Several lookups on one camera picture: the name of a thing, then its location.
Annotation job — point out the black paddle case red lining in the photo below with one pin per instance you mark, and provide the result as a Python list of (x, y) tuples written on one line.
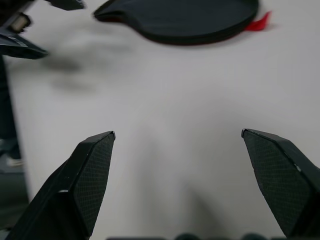
[(190, 17)]

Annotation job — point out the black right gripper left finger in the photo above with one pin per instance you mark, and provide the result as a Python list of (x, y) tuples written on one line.
[(75, 185)]

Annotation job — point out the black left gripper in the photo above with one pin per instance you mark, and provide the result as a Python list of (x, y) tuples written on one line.
[(17, 22)]

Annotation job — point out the bystander in dark trousers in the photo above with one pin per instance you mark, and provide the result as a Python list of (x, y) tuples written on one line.
[(8, 107)]

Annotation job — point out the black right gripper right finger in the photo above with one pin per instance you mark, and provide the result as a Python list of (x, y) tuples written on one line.
[(285, 180)]

